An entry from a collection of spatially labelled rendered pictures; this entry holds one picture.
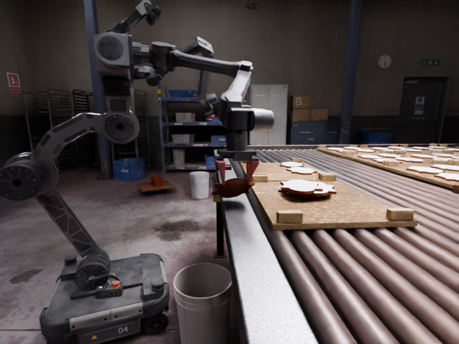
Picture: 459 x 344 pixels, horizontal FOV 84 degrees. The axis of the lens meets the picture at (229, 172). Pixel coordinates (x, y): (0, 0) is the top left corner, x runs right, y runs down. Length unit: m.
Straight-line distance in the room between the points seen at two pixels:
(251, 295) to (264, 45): 6.26
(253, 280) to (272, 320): 0.09
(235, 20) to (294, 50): 1.46
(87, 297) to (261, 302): 1.37
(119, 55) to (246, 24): 5.50
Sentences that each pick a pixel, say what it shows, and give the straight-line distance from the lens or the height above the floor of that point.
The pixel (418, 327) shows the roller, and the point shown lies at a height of 0.92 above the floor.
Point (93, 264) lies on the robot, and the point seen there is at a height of 0.41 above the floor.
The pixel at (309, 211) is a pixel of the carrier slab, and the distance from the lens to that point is 0.71.
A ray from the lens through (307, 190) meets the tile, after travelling 0.76.
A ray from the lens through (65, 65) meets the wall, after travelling 7.37.
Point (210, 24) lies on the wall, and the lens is 6.59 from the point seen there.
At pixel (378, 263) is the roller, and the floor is 0.92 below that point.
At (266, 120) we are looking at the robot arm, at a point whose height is 1.17.
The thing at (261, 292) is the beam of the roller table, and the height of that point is 0.92.
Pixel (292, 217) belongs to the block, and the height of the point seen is 0.95.
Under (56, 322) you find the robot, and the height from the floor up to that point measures 0.24.
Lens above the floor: 1.17
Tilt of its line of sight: 12 degrees down
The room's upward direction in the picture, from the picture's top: straight up
